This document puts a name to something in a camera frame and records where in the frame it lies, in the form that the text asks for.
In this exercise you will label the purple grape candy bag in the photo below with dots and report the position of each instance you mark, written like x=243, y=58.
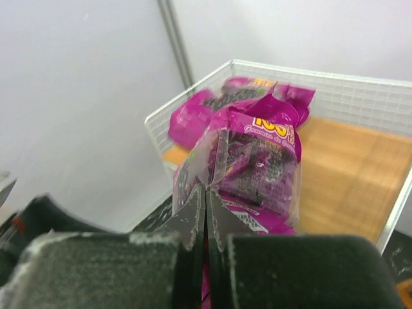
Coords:
x=190, y=120

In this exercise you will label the white wire wooden shelf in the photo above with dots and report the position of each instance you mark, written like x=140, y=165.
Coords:
x=356, y=166

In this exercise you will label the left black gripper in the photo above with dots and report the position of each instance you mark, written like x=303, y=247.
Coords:
x=55, y=260

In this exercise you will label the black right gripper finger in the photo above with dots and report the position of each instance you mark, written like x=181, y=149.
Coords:
x=248, y=270

